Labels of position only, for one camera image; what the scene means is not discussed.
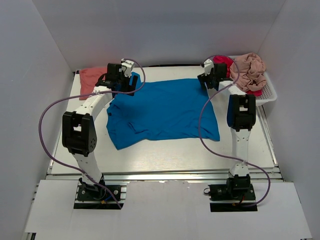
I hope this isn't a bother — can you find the blue t-shirt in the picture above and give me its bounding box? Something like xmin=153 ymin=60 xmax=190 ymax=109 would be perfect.
xmin=106 ymin=78 xmax=220 ymax=150

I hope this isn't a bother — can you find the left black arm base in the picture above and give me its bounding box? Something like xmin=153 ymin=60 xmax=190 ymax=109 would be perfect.
xmin=73 ymin=183 xmax=127 ymax=210

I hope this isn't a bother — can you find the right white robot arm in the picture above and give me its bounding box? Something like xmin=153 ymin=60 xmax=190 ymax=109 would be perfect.
xmin=197 ymin=59 xmax=256 ymax=178

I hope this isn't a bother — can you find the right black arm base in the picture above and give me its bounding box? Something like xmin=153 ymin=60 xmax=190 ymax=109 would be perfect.
xmin=203 ymin=184 xmax=258 ymax=213

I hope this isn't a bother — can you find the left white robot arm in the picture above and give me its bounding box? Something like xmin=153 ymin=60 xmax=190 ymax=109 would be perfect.
xmin=62 ymin=59 xmax=138 ymax=185

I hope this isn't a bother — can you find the magenta red t-shirt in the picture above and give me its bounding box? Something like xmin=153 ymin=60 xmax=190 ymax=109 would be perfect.
xmin=212 ymin=55 xmax=263 ymax=97

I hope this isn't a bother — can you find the folded salmon pink t-shirt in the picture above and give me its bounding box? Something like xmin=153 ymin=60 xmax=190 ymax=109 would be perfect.
xmin=79 ymin=66 xmax=107 ymax=95

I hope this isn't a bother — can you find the beige crumpled t-shirt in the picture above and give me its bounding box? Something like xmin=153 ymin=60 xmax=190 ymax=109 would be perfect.
xmin=229 ymin=52 xmax=267 ymax=93

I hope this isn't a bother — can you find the white plastic basket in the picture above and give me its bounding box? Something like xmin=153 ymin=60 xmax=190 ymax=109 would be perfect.
xmin=213 ymin=52 xmax=277 ymax=106

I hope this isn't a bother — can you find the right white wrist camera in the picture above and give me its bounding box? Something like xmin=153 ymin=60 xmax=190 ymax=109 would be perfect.
xmin=201 ymin=58 xmax=214 ymax=76

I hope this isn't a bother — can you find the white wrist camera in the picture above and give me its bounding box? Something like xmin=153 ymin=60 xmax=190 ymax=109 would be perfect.
xmin=121 ymin=58 xmax=135 ymax=78
xmin=201 ymin=58 xmax=214 ymax=76

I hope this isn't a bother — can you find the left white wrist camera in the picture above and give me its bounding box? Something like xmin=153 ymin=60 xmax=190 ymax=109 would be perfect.
xmin=121 ymin=58 xmax=135 ymax=78

